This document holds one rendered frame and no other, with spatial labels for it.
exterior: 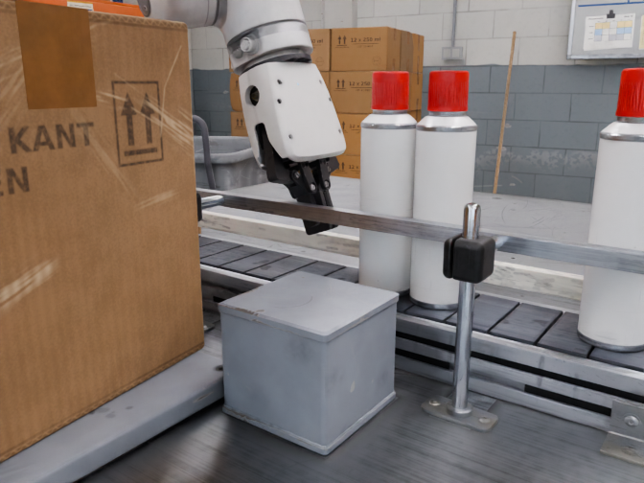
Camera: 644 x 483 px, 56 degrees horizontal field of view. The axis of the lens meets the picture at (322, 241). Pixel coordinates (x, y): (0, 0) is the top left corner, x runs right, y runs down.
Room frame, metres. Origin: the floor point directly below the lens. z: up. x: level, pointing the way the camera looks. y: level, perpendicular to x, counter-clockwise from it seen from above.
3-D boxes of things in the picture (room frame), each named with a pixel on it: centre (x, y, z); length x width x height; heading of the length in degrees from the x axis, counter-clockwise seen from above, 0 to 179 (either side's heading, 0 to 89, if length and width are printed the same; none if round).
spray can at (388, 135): (0.56, -0.06, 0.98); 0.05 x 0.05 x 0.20
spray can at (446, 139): (0.53, -0.11, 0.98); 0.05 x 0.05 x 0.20
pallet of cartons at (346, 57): (4.25, -0.05, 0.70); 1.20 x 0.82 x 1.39; 66
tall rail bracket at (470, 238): (0.43, -0.12, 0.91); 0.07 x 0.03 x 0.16; 144
